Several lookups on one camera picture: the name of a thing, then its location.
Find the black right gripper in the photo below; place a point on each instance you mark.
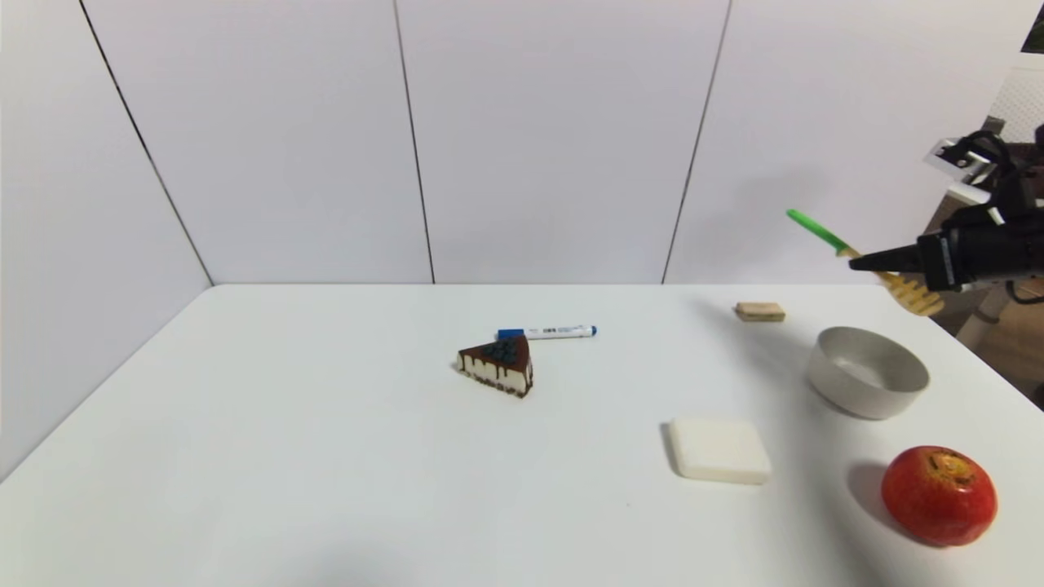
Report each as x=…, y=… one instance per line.
x=938, y=261

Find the small tan wooden block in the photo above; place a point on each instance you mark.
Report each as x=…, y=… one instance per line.
x=759, y=311

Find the white marker with blue cap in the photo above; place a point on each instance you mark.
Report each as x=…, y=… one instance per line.
x=555, y=332

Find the beige round bowl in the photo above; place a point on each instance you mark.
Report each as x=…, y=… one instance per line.
x=864, y=383

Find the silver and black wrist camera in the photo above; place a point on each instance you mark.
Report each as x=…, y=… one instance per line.
x=950, y=156

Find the red apple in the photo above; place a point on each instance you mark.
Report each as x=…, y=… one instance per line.
x=938, y=497

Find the dark green object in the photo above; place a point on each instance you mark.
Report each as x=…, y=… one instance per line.
x=1036, y=37

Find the white rectangular soap block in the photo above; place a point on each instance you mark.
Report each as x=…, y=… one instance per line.
x=719, y=451

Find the chocolate blueberry cake slice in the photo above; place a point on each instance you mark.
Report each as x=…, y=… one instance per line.
x=499, y=371

